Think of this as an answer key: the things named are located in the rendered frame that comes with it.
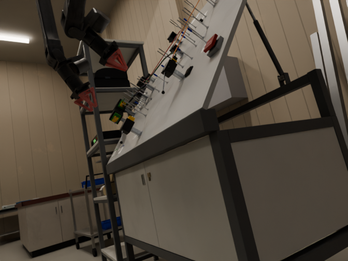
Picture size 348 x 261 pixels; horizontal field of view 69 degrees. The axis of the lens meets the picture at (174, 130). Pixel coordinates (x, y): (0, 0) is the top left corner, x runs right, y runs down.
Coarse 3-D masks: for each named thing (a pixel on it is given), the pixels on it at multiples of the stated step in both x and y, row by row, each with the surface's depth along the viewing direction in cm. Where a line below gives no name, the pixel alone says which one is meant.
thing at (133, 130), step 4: (124, 120) 125; (128, 120) 122; (124, 124) 120; (128, 124) 121; (132, 124) 122; (120, 128) 122; (124, 128) 120; (128, 128) 121; (132, 128) 123; (124, 132) 122; (128, 132) 120; (132, 132) 124; (136, 132) 123; (140, 132) 124
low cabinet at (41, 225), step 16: (80, 192) 406; (32, 208) 366; (48, 208) 377; (64, 208) 389; (80, 208) 402; (32, 224) 361; (48, 224) 372; (64, 224) 384; (80, 224) 396; (32, 240) 356; (48, 240) 367; (64, 240) 378; (80, 240) 395; (32, 256) 356
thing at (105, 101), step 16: (80, 48) 202; (128, 48) 217; (96, 64) 232; (128, 64) 240; (144, 64) 211; (96, 96) 185; (112, 96) 210; (128, 96) 219; (80, 112) 232; (96, 112) 182; (96, 128) 181; (96, 144) 187; (112, 144) 201; (96, 192) 221; (96, 208) 218; (112, 208) 171; (96, 224) 217; (112, 224) 168; (112, 256) 180; (144, 256) 173
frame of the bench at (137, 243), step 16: (240, 128) 75; (256, 128) 78; (272, 128) 81; (288, 128) 85; (304, 128) 89; (336, 128) 97; (224, 144) 71; (224, 160) 69; (224, 176) 70; (224, 192) 70; (240, 192) 69; (240, 208) 68; (240, 224) 66; (128, 240) 155; (240, 240) 66; (320, 240) 83; (336, 240) 82; (128, 256) 159; (160, 256) 114; (176, 256) 100; (240, 256) 67; (256, 256) 66; (288, 256) 76; (304, 256) 74; (320, 256) 77
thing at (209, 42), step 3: (213, 36) 85; (216, 36) 85; (210, 39) 87; (213, 39) 84; (207, 42) 88; (210, 42) 85; (213, 42) 84; (207, 45) 86; (210, 45) 84; (213, 45) 84; (207, 48) 86; (210, 48) 85; (204, 51) 87
